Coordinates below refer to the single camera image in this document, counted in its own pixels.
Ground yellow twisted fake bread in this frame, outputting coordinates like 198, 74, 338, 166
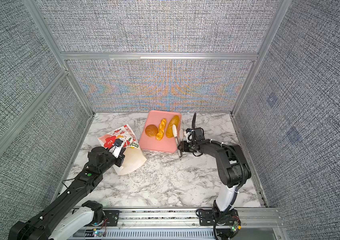
155, 119, 167, 141

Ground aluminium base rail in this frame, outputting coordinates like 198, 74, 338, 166
31, 206, 285, 240

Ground metal tongs with white tips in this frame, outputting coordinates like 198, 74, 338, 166
172, 125, 183, 160

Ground white floral paper bag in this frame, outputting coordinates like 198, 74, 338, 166
98, 124, 147, 184

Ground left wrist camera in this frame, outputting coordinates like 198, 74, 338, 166
112, 138, 124, 158

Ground round brown fake bun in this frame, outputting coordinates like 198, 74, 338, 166
145, 125, 158, 138

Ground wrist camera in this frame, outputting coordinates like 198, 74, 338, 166
112, 138, 124, 158
184, 128, 194, 143

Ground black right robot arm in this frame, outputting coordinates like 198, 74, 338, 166
178, 128, 251, 226

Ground pink plastic tray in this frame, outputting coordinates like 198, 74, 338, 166
139, 110, 182, 153

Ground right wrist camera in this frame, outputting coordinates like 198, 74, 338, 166
184, 128, 194, 143

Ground long orange fake bread loaf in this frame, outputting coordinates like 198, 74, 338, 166
165, 115, 181, 139

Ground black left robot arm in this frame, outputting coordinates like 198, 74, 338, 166
8, 147, 125, 240

